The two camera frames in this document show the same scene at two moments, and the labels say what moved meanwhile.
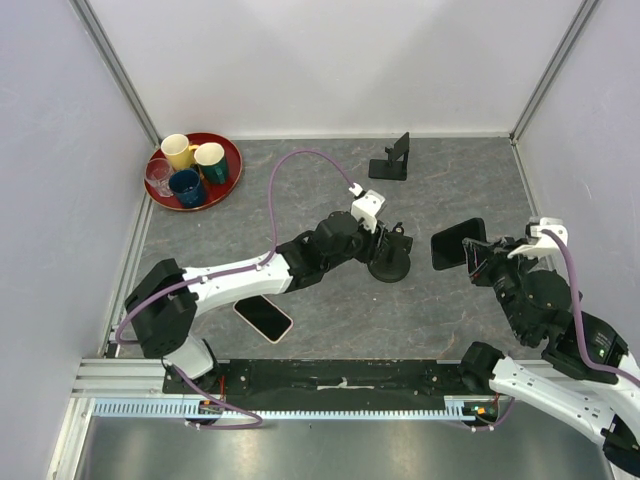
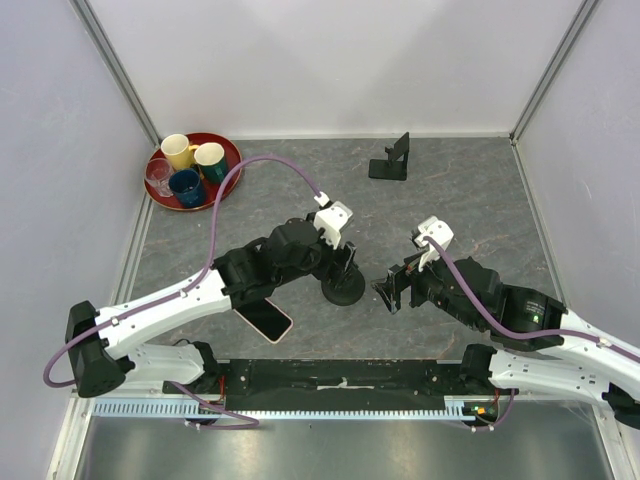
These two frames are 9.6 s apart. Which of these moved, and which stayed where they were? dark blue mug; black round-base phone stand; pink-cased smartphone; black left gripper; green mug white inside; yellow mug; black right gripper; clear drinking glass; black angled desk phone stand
Moved: black left gripper; black right gripper; black round-base phone stand
Stayed: green mug white inside; clear drinking glass; yellow mug; black angled desk phone stand; pink-cased smartphone; dark blue mug
